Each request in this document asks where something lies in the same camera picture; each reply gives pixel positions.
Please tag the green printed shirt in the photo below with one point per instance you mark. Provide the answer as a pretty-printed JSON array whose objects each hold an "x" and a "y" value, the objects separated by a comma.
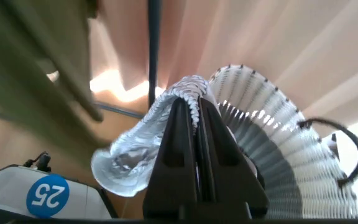
[{"x": 26, "y": 62}]

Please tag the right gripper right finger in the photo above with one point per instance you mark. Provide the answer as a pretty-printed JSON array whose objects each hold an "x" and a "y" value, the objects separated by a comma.
[{"x": 228, "y": 186}]

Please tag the black clothes rack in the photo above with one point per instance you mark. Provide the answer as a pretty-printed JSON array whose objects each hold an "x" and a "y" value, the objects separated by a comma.
[{"x": 154, "y": 46}]

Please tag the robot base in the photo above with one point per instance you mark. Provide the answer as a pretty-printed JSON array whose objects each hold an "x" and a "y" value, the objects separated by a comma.
[{"x": 11, "y": 186}]

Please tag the white laundry basket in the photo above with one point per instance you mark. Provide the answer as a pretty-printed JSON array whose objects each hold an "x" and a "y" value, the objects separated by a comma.
[{"x": 291, "y": 155}]

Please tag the pale grey garment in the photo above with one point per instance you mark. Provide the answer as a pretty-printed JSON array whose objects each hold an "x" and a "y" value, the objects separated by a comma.
[{"x": 126, "y": 161}]

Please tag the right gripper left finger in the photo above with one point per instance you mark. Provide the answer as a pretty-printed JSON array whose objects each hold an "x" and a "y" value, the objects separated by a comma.
[{"x": 172, "y": 186}]

